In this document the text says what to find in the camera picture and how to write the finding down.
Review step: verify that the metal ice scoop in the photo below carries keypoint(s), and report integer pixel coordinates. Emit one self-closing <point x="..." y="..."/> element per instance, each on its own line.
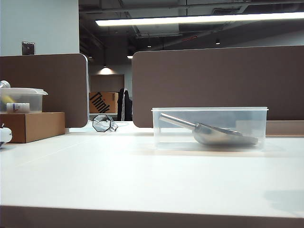
<point x="209" y="135"/>

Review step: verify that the narrow brown desk partition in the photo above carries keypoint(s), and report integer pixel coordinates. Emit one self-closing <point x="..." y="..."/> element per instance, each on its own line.
<point x="47" y="83"/>

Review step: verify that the cardboard box with Think print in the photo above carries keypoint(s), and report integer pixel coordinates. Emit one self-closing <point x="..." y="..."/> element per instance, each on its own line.
<point x="103" y="102"/>

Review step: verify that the glowing pendant lamp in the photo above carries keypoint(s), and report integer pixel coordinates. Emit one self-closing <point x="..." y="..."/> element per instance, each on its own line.
<point x="107" y="70"/>

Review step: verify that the small black ceiling spotlight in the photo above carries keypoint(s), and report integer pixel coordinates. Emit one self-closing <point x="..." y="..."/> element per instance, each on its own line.
<point x="217" y="42"/>

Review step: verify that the grey wall switch plate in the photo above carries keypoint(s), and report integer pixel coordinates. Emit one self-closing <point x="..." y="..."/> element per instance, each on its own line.
<point x="28" y="48"/>

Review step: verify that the long ceiling light strip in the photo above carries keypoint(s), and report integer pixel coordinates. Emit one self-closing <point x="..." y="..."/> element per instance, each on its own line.
<point x="190" y="19"/>

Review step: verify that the distant brown partition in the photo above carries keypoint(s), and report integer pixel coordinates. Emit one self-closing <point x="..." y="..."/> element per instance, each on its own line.
<point x="107" y="83"/>

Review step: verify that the low brown panel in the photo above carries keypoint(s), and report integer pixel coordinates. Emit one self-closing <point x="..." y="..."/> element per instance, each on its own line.
<point x="285" y="128"/>

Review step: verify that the large transparent plastic container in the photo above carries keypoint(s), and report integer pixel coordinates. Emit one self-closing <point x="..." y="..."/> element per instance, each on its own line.
<point x="175" y="133"/>

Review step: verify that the white bottle with blue label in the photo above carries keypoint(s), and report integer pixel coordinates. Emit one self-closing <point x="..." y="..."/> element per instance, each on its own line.
<point x="17" y="107"/>

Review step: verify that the white device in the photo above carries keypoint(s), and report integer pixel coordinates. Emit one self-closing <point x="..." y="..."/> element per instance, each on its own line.
<point x="4" y="135"/>

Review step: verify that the black hanging jacket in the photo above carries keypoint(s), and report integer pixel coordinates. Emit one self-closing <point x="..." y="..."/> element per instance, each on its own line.
<point x="126" y="104"/>

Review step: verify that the small lidded transparent plastic container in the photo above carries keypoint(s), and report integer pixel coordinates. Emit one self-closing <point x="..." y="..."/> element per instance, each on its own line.
<point x="28" y="97"/>

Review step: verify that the wide brown desk partition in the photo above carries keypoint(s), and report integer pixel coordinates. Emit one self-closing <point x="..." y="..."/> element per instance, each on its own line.
<point x="213" y="78"/>

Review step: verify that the yellow item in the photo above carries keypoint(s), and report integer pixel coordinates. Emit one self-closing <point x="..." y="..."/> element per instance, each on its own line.
<point x="8" y="97"/>

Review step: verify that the plain brown cardboard box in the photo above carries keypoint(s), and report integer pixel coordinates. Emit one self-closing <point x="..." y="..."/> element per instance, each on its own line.
<point x="35" y="126"/>

